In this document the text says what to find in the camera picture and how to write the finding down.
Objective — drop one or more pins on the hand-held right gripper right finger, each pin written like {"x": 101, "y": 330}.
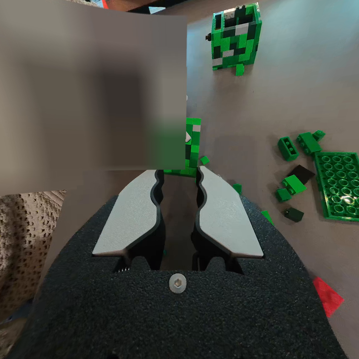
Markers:
{"x": 227, "y": 218}

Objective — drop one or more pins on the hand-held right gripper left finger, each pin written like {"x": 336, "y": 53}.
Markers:
{"x": 129, "y": 213}

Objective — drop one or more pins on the narrow green lego creeper body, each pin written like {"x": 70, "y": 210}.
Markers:
{"x": 193, "y": 145}

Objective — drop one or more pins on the small green lego brick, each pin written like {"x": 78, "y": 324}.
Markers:
{"x": 204, "y": 160}
{"x": 266, "y": 216}
{"x": 237, "y": 188}

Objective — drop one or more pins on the black lego tile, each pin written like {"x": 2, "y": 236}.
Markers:
{"x": 301, "y": 172}

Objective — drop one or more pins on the scattered loose green lego bricks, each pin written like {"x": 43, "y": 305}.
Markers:
{"x": 289, "y": 148}

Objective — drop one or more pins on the wide green lego plate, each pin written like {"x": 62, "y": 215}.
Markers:
{"x": 336, "y": 185}

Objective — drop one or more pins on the red lego tile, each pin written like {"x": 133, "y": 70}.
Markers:
{"x": 326, "y": 297}

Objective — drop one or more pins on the large mottled green lego build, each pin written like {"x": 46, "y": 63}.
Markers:
{"x": 238, "y": 47}

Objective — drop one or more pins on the cream knit sweater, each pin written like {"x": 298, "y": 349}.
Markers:
{"x": 22, "y": 238}

